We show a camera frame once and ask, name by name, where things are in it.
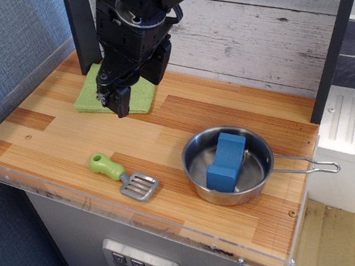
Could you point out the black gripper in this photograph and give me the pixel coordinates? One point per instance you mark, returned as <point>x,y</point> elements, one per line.
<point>129,53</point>

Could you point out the green rag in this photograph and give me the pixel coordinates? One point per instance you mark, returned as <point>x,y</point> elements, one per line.
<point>141,95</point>

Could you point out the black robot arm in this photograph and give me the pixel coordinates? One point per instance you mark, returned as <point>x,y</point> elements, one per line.
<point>140,13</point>

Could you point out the blue wooden block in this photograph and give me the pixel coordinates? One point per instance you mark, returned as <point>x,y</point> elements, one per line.
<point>223,173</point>

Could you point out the white ribbed sink drainer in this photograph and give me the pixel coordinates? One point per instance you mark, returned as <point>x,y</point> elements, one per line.
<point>337,128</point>

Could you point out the dark grey left post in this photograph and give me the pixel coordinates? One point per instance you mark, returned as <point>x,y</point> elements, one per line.
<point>83,30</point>

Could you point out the dark grey post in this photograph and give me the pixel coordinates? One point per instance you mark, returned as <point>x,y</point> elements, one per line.
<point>83,30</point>
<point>340,26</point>

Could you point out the green-handled toy spatula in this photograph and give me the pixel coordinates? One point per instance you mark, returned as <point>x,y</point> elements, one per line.
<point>138,186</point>

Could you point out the silver pot with wire handle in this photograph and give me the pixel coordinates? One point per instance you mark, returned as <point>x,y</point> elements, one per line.
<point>256,169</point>

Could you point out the dark grey right post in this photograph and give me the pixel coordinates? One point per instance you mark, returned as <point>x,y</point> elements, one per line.
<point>340,26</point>

